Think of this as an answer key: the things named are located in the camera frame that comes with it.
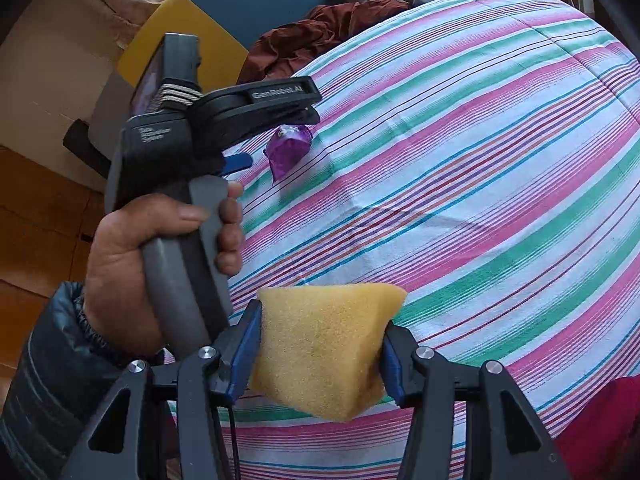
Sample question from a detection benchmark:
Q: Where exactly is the purple candy wrapper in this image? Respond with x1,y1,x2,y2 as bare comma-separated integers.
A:
264,125,312,182

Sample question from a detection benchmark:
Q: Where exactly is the yellow sponge block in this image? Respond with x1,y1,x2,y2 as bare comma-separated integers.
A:
250,283,407,422

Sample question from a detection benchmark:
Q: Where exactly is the dark jacket left forearm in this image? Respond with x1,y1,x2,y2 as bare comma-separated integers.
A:
1,282,137,479

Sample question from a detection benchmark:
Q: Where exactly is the person's left hand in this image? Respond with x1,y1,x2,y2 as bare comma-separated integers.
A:
82,180,246,356

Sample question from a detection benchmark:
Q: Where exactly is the red cloth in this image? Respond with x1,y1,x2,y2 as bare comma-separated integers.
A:
555,376,640,480

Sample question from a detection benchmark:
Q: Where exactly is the maroon blanket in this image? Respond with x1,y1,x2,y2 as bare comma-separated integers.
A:
236,0,410,84

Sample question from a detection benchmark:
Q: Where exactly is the grey yellow blue headboard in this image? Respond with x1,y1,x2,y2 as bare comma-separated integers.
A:
88,0,340,157

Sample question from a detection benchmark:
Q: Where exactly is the striped pink green bedsheet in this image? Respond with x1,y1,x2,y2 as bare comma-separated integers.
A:
167,0,640,480

